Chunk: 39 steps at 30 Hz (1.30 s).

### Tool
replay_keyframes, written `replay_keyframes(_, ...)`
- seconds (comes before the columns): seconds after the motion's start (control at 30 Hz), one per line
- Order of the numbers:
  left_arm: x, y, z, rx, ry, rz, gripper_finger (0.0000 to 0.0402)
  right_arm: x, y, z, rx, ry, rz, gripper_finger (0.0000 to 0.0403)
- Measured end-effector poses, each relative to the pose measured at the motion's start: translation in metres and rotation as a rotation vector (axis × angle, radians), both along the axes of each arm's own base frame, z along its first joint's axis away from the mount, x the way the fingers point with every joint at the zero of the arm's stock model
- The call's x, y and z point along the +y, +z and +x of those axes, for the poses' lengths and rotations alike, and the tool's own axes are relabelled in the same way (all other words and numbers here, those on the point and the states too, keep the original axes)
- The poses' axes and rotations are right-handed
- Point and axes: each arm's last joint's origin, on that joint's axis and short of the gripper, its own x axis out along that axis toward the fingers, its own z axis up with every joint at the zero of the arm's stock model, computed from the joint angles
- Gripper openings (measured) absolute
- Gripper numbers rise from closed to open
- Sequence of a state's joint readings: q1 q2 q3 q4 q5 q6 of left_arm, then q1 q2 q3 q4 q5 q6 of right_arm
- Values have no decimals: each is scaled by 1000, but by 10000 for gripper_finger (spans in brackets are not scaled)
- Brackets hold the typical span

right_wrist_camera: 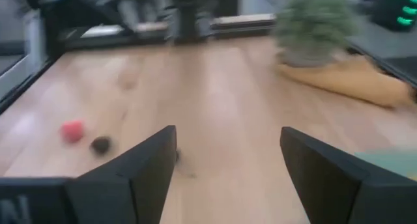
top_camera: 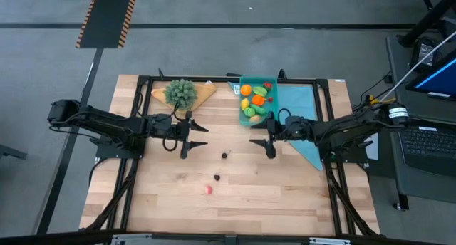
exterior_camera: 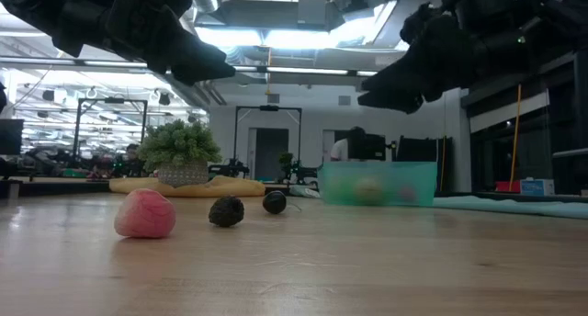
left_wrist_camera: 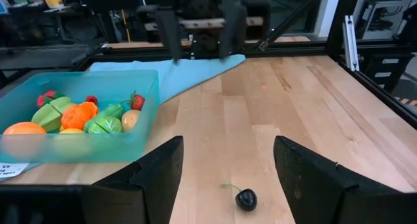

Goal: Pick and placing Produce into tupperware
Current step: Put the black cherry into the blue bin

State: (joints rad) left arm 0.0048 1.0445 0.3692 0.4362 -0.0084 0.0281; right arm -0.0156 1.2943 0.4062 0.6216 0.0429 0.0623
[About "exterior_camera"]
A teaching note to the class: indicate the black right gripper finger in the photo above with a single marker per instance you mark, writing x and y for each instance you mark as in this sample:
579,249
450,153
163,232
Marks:
395,102
390,77

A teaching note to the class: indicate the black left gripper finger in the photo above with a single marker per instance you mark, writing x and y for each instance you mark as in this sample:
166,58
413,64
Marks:
193,59

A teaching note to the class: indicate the yellow toy lemon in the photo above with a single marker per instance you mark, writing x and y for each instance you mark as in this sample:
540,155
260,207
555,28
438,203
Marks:
367,190

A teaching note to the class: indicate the small leafy toy strawberry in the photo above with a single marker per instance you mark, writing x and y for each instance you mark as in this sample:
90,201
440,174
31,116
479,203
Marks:
407,194

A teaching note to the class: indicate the black toy blackberry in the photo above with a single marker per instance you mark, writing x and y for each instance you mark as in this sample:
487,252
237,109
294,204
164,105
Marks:
226,211

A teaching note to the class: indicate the pink toy peach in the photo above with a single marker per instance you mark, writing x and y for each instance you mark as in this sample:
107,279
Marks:
144,213

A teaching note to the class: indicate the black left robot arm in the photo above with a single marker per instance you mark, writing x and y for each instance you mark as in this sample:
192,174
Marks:
32,8

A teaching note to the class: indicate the black background robot arm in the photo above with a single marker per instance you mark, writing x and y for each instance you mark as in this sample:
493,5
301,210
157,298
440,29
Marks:
229,169

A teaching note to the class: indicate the teal translucent tupperware container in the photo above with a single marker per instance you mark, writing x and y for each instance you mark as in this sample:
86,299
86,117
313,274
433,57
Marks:
422,178

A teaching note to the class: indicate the person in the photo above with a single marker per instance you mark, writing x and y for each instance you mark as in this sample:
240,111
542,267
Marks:
132,162
341,150

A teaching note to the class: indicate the artificial green potted plant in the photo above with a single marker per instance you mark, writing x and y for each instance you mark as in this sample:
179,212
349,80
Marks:
179,146

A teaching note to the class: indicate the small green background plant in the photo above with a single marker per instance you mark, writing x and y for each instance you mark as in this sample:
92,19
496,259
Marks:
286,159

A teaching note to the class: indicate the mustard yellow cloth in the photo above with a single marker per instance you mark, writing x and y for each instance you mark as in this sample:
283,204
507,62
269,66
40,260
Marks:
229,187

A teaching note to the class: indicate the red plastic bin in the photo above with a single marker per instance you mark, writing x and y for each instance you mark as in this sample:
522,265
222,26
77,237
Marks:
507,186

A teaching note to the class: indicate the blue and white box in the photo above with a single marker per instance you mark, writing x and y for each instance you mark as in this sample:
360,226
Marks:
537,187

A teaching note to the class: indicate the dark monitor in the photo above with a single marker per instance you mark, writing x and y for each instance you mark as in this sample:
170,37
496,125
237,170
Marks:
11,137

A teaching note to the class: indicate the black rig frame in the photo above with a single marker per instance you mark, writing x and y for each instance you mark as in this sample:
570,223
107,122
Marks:
268,108
112,100

